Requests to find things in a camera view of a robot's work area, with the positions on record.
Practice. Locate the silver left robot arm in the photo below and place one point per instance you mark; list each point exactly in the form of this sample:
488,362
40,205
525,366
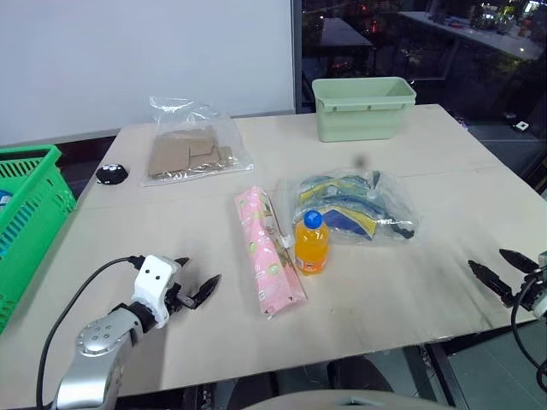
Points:
96,346

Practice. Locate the small white box on floor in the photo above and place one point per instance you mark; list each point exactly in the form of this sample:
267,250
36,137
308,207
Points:
522,126

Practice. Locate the pink printed long package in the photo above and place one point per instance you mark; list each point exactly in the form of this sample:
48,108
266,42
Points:
267,256

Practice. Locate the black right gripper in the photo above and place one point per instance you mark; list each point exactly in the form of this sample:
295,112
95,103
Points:
530,290

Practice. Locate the green plastic basket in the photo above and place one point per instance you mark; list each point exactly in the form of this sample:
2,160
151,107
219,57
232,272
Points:
30,239

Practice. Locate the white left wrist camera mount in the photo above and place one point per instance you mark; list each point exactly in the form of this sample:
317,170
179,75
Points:
150,282

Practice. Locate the clear bag blue yellow contents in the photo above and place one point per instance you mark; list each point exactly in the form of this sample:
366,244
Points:
342,200

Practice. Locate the light green plastic bin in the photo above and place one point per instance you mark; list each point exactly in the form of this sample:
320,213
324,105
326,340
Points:
359,119

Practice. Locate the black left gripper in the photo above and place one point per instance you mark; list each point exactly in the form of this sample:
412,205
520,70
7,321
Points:
177,296

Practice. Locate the black round object white dots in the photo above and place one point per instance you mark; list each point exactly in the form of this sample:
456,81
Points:
112,174

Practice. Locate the dark background table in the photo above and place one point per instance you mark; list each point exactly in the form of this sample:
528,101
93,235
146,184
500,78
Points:
342,36

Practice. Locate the long white background counter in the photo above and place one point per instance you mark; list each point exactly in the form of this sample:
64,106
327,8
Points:
470,32

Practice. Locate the blue and white plastic object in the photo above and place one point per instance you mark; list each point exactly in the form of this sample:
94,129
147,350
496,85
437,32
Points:
4,198

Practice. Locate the orange soda bottle blue cap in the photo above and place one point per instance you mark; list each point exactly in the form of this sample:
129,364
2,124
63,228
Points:
312,247

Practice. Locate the white board panel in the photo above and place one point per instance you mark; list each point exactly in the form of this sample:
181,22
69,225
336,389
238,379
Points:
145,55

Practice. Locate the clear bag of cardboard pieces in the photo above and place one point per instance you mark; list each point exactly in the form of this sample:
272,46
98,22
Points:
184,156

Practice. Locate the grey metal table frame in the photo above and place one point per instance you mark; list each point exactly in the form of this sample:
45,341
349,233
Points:
427,371

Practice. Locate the pale robot body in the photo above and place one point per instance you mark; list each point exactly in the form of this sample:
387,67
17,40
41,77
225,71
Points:
342,400

